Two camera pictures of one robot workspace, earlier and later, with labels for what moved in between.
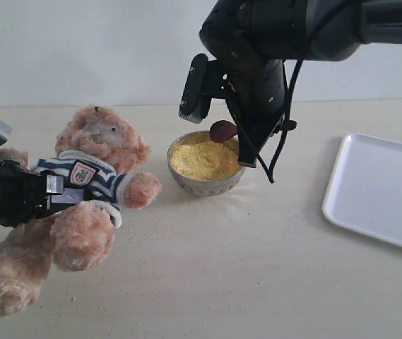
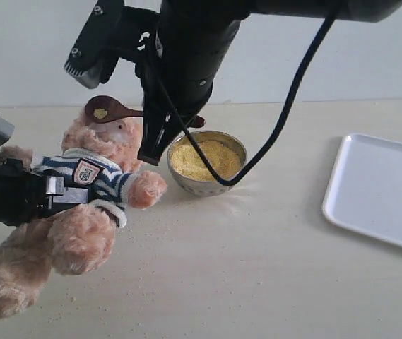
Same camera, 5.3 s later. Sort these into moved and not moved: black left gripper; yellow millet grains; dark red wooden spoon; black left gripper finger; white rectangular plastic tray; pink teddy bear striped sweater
Moved: black left gripper finger; dark red wooden spoon
Not moved: white rectangular plastic tray; yellow millet grains; black left gripper; pink teddy bear striped sweater
